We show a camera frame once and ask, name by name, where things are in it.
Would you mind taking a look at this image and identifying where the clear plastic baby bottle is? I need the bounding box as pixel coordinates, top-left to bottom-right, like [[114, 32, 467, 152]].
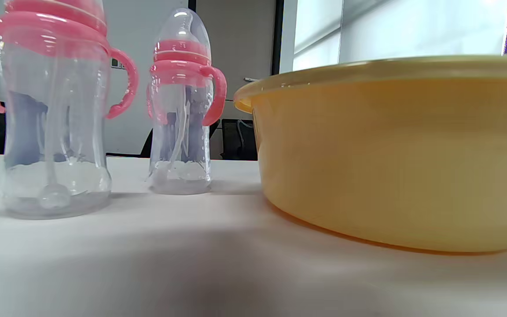
[[0, 0, 140, 220], [147, 8, 228, 195]]

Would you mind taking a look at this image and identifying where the yellow plastic basin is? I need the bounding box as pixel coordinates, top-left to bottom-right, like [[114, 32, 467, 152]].
[[234, 55, 507, 255]]

